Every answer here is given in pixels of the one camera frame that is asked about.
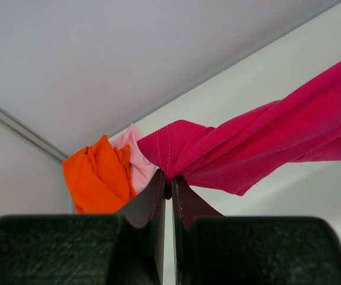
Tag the orange t shirt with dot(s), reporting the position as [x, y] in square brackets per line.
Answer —
[98, 178]

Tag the red t shirt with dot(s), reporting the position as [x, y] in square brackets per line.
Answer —
[305, 126]

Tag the pink t shirt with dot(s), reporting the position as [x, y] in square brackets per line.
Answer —
[141, 169]

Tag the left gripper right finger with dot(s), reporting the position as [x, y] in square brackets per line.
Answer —
[211, 248]

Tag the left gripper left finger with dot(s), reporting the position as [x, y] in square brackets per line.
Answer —
[126, 247]

